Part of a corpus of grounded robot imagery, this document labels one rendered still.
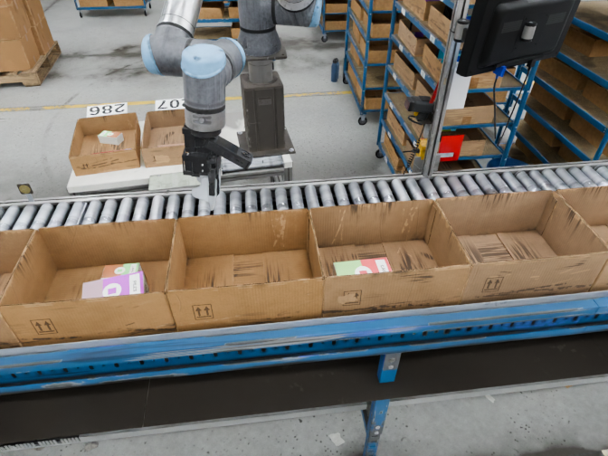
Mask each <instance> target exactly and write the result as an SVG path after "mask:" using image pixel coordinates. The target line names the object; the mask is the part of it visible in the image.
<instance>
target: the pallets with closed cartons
mask: <svg viewBox="0 0 608 456"><path fill-rule="evenodd" d="M61 53H62V51H61V48H60V45H59V43H58V41H54V40H53V38H52V34H51V31H50V28H49V26H48V24H47V21H46V18H45V16H44V12H43V7H42V4H41V1H40V0H0V72H1V73H0V87H1V84H2V83H12V82H22V83H23V84H24V85H25V87H32V86H41V85H42V83H43V81H44V79H45V78H46V76H47V75H48V73H49V71H50V70H51V68H52V67H53V65H54V64H55V62H56V61H57V59H58V58H59V56H60V54H61ZM19 71H22V72H21V73H19V74H17V73H18V72H19Z"/></svg>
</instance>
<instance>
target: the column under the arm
mask: <svg viewBox="0 0 608 456"><path fill-rule="evenodd" d="M240 80H241V90H242V108H243V118H244V128H245V131H239V132H236V134H237V138H238V142H239V147H240V148H242V149H244V150H246V151H248V152H249V153H251V154H252V155H253V158H256V157H271V156H279V155H288V154H296V151H295V148H294V146H293V144H292V141H291V139H290V135H289V132H288V130H287V128H286V127H285V117H284V87H283V83H282V81H281V79H280V75H279V74H278V72H277V71H273V72H272V81H270V82H267V83H253V82H251V81H250V78H249V73H243V74H241V75H240Z"/></svg>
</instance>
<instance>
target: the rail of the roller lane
mask: <svg viewBox="0 0 608 456"><path fill-rule="evenodd" d="M599 165H603V166H605V167H606V168H607V167H608V159H605V160H593V161H579V162H565V163H553V164H539V165H525V166H500V167H486V168H473V169H460V170H446V171H433V172H432V176H423V174H422V173H421V172H420V173H406V174H404V175H403V174H393V175H380V176H354V177H340V178H330V179H325V180H322V179H314V180H300V181H288V182H274V183H260V184H248V185H221V186H220V191H223V192H225V193H226V204H230V193H231V192H232V191H233V190H238V191H240V192H241V194H242V204H245V192H246V191H247V190H248V189H253V190H255V192H256V195H257V203H260V202H261V197H260V191H261V190H262V188H269V189H270V190H271V197H272V202H274V201H276V198H275V190H276V188H278V187H284V188H285V189H286V193H287V198H288V200H291V199H290V189H291V188H292V187H293V186H295V185H296V186H298V187H299V188H300V190H301V194H302V199H306V196H305V191H304V189H305V187H306V186H307V185H313V186H315V188H316V192H317V196H318V198H321V197H320V193H319V187H320V186H321V185H323V184H327V185H329V187H330V190H331V193H332V196H333V197H336V196H335V192H334V185H335V184H337V183H342V184H343V185H344V186H345V188H346V191H347V196H350V193H349V191H348V185H349V184H350V183H352V182H357V183H358V184H359V187H360V190H361V192H362V195H364V194H365V193H364V190H363V187H362V185H363V183H364V182H365V181H371V182H372V183H373V185H374V187H375V190H376V192H377V193H378V194H379V192H378V189H377V187H376V184H377V182H378V181H380V180H385V181H386V182H387V184H388V185H389V187H390V189H391V192H392V193H393V192H394V191H393V189H392V187H391V182H392V181H393V180H394V179H400V180H401V181H402V183H403V185H404V188H405V190H406V192H408V190H407V188H406V186H405V184H404V182H405V180H406V179H408V178H413V179H415V181H416V183H417V185H418V186H419V187H420V185H419V180H420V179H421V178H422V177H428V178H429V179H430V181H431V182H432V181H433V179H434V178H435V177H436V176H442V177H443V179H444V180H445V182H446V180H447V178H448V176H451V175H455V176H457V177H458V179H459V180H460V181H461V177H462V176H463V175H465V174H468V175H470V176H471V177H472V179H473V180H474V176H475V175H477V174H478V173H482V174H484V176H485V177H487V178H488V175H489V174H490V173H492V172H496V173H498V174H499V176H500V177H501V175H502V174H503V173H504V172H506V171H509V172H511V173H512V175H513V176H514V175H515V174H516V173H517V171H519V170H523V171H525V172H526V173H527V174H528V172H529V171H531V170H533V169H536V170H538V171H539V173H540V174H541V172H542V171H543V170H544V169H546V168H550V169H551V170H552V171H553V172H554V173H555V171H556V170H557V169H558V168H559V167H562V168H564V169H565V170H566V171H568V169H569V168H571V167H573V166H576V167H578V168H579V169H580V170H581V169H582V168H583V167H584V166H590V167H591V168H592V169H594V168H595V167H596V166H599ZM446 184H447V182H446ZM432 185H433V187H434V188H435V186H434V184H432ZM447 185H448V184H447ZM448 186H449V185H448ZM193 189H194V188H181V189H168V190H155V191H141V192H128V193H118V194H102V195H75V196H63V197H49V198H35V199H34V202H29V200H28V199H23V200H9V201H5V202H4V201H0V207H2V208H3V209H5V212H6V211H7V210H8V208H9V207H10V206H11V205H16V206H19V207H20V208H21V209H22V211H23V210H24V208H25V207H26V206H27V205H28V204H33V205H35V206H36V207H37V208H38V212H39V210H40V208H41V206H42V204H52V205H53V207H54V211H55V209H56V207H57V205H58V203H61V202H65V203H67V204H69V205H70V207H71V209H72V207H73V205H74V203H75V202H77V201H82V202H84V203H87V204H88V206H89V204H90V202H91V201H92V200H99V201H101V203H102V208H101V211H100V213H101V214H102V211H103V208H104V205H105V203H106V201H107V200H108V199H115V200H117V202H118V203H119V205H118V209H117V212H116V213H118V212H119V208H120V204H121V201H122V199H124V198H126V197H128V198H131V199H132V200H133V201H134V206H133V209H132V212H135V208H136V204H137V201H138V199H139V197H141V196H145V197H147V198H148V199H149V207H148V211H149V210H151V206H152V202H153V198H154V197H155V196H156V195H161V196H163V197H164V198H165V200H166V201H165V206H164V209H166V208H167V203H168V198H169V196H170V195H179V197H180V199H181V201H180V207H179V208H183V203H184V197H185V195H186V194H192V190H193ZM420 189H421V191H422V188H421V187H420ZM435 190H437V189H436V188H435ZM70 212H71V210H70V211H69V213H68V216H69V214H70Z"/></svg>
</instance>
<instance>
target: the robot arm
mask: <svg viewBox="0 0 608 456"><path fill-rule="evenodd" d="M202 2H203V0H165V2H164V5H163V9H162V13H161V15H160V19H159V22H158V24H157V28H156V30H155V34H151V33H149V34H147V35H145V37H144V38H143V40H142V44H141V54H142V59H143V63H144V64H145V66H146V68H147V70H148V71H149V72H151V73H153V74H157V75H161V76H174V77H183V86H184V102H185V124H184V126H183V127H182V134H184V138H185V148H184V152H183V155H182V163H183V175H185V176H195V177H196V179H197V181H198V182H200V183H201V184H200V186H198V187H197V188H194V189H193V190H192V196H193V197H196V198H199V199H202V200H205V201H207V202H209V205H210V211H213V209H214V208H215V206H216V197H217V196H218V195H219V194H220V184H221V161H222V157H223V158H225V159H227V160H229V161H231V162H233V163H234V164H235V165H237V166H240V167H241V168H243V169H245V170H247V169H248V168H249V167H250V165H251V164H252V159H253V155H252V154H251V153H249V152H248V151H246V150H244V149H242V148H240V147H238V146H236V145H234V144H233V143H232V142H230V141H228V140H226V139H225V138H222V137H220V136H219V135H220V134H221V133H222V128H224V127H225V87H226V86H227V85H228V84H229V83H230V82H231V81H232V80H233V79H234V78H236V77H238V76H239V75H240V74H241V72H242V70H243V68H244V65H245V55H249V56H268V55H272V54H274V53H276V52H278V51H279V50H280V49H281V42H280V37H279V35H278V33H277V30H276V24H277V25H289V26H300V27H308V28H310V27H317V26H318V24H319V20H320V15H321V7H322V0H238V10H239V20H240V33H239V36H238V40H237V42H236V41H235V40H234V39H232V38H228V37H222V38H219V39H217V40H216V41H213V40H203V39H195V38H194V34H195V28H196V24H197V21H198V17H199V14H200V10H201V6H202ZM186 152H188V153H186ZM184 161H185V162H184ZM208 186H209V188H208Z"/></svg>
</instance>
